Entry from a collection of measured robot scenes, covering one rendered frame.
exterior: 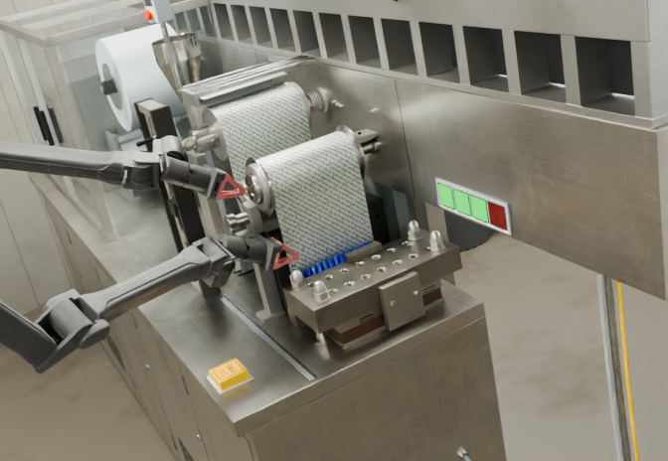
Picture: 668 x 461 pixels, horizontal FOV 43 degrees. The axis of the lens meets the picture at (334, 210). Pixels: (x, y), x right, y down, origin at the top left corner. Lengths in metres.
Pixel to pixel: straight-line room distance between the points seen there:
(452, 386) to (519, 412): 1.11
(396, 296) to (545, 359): 1.58
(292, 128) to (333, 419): 0.76
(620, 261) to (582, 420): 1.62
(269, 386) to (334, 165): 0.54
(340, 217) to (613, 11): 0.92
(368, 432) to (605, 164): 0.86
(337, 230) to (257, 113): 0.37
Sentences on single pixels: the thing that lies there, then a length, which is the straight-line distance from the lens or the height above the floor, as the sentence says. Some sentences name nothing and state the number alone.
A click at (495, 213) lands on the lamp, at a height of 1.19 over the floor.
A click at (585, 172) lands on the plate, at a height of 1.34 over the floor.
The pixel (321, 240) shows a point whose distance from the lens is 2.04.
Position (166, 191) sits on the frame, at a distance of 2.36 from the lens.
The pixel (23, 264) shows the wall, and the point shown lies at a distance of 4.90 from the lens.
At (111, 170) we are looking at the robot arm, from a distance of 1.91.
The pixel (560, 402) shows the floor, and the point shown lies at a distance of 3.20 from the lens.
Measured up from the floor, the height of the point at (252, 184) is 1.27.
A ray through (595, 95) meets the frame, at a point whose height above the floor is 1.46.
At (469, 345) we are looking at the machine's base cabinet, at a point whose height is 0.80.
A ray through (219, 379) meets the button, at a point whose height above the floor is 0.92.
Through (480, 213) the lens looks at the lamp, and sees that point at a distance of 1.81.
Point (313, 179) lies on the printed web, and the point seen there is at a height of 1.24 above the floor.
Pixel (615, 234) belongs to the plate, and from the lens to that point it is 1.53.
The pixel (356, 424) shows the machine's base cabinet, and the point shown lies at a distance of 1.96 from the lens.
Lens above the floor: 1.90
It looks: 22 degrees down
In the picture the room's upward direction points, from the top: 12 degrees counter-clockwise
